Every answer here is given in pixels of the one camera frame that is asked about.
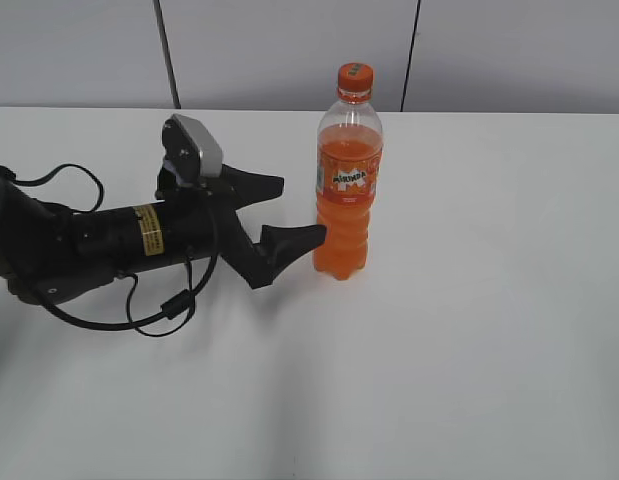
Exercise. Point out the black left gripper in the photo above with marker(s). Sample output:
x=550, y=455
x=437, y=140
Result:
x=196, y=223

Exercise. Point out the orange Mirinda soda bottle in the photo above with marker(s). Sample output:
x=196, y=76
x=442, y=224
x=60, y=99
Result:
x=349, y=151

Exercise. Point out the orange bottle cap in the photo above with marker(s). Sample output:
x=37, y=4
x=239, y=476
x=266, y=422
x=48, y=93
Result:
x=355, y=77

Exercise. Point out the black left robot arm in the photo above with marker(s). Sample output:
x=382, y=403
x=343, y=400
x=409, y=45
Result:
x=64, y=253

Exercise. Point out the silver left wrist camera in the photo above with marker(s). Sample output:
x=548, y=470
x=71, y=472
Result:
x=192, y=154

